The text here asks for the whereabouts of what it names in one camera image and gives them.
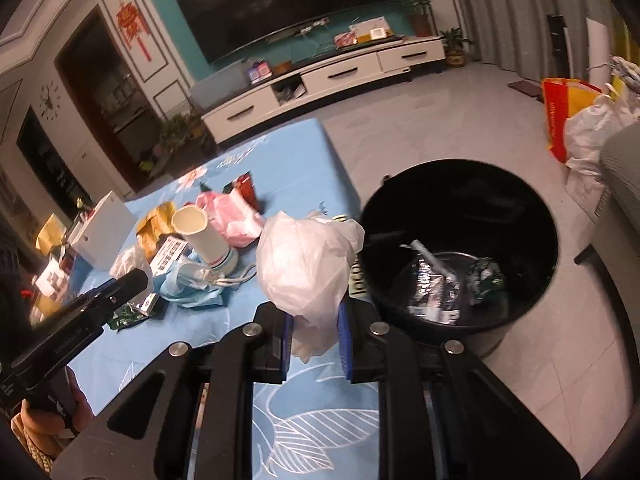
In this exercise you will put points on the green crumpled packet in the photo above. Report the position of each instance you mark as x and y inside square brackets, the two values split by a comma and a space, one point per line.
[487, 277]

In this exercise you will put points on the clear storage box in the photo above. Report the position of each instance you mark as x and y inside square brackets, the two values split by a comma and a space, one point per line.
[220, 87]

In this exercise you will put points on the black white printed packet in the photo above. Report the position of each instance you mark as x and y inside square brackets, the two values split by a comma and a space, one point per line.
[167, 255]

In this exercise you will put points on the white board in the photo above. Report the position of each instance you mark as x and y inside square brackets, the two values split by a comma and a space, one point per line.
[597, 50]

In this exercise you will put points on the large white plastic sack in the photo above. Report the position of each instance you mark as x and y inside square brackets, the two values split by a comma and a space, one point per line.
[590, 130]

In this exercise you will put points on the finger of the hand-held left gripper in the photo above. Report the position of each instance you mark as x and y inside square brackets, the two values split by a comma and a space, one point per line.
[122, 285]

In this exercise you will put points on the pink printed plastic bag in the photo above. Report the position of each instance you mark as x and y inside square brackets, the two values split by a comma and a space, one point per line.
[235, 220]

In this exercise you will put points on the cluster of floor plants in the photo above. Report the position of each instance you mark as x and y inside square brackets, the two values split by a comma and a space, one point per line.
[180, 132]

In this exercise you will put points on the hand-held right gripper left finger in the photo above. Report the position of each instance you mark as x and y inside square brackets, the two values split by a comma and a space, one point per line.
[284, 345]

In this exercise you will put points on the blue face mask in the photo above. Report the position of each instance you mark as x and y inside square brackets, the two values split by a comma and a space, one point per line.
[190, 290]

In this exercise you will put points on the white plastic bag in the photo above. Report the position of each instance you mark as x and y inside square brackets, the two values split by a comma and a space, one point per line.
[305, 265]

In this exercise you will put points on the upright vacuum cleaner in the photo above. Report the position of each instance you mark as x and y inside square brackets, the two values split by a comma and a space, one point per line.
[557, 45]

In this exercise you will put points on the potted plant in yellow pot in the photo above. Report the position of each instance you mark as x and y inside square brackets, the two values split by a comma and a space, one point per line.
[455, 47]

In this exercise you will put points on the person's left hand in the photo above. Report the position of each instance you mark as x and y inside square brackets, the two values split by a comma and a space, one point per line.
[82, 400]

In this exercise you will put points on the yellow paper bag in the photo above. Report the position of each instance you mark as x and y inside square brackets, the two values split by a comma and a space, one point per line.
[50, 232]

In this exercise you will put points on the white paper cup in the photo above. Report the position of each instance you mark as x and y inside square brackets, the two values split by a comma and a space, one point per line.
[205, 245]

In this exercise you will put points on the black television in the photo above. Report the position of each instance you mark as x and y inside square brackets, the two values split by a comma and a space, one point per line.
[280, 5]

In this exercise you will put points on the orange shopping bag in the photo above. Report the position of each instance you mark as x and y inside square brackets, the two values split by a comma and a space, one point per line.
[555, 110]

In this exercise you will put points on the blue floral tablecloth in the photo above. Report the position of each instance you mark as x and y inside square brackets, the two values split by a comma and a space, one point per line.
[290, 160]

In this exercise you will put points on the black trash bin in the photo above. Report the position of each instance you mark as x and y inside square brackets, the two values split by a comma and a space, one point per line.
[450, 200]

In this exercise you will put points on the red knot wall ornament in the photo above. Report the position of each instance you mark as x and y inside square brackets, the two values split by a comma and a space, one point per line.
[131, 22]

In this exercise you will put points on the black wall clock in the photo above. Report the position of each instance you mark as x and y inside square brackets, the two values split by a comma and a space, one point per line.
[51, 101]

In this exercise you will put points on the small printed box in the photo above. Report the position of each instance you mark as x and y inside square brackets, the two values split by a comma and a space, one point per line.
[54, 277]

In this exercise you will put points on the white tv cabinet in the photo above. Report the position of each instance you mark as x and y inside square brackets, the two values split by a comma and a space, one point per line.
[345, 72]

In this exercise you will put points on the white box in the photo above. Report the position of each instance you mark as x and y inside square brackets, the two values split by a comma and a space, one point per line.
[102, 230]

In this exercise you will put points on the dark green small packet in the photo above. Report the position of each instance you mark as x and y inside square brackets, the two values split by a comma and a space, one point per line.
[127, 320]

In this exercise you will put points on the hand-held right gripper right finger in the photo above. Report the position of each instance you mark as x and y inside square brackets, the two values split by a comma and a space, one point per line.
[344, 345]

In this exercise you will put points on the clear plastic wrapper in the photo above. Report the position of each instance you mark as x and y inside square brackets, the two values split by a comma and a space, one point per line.
[435, 280]

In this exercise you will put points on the red green snack packet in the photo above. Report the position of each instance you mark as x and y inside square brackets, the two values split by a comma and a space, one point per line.
[245, 190]

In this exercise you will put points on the yellow snack bag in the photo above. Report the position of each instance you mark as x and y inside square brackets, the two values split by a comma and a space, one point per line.
[155, 225]

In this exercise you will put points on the white power strip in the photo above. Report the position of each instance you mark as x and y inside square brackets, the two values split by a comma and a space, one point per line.
[315, 25]

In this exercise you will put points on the crumpled clear wrapper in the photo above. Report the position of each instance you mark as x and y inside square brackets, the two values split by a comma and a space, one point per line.
[130, 260]

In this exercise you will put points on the potted plant in brown pot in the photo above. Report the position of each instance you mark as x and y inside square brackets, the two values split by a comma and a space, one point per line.
[417, 12]

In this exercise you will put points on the grey curtain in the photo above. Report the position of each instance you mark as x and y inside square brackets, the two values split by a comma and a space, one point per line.
[515, 5]

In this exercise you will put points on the brown floor mat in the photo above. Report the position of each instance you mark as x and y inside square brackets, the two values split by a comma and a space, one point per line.
[525, 88]

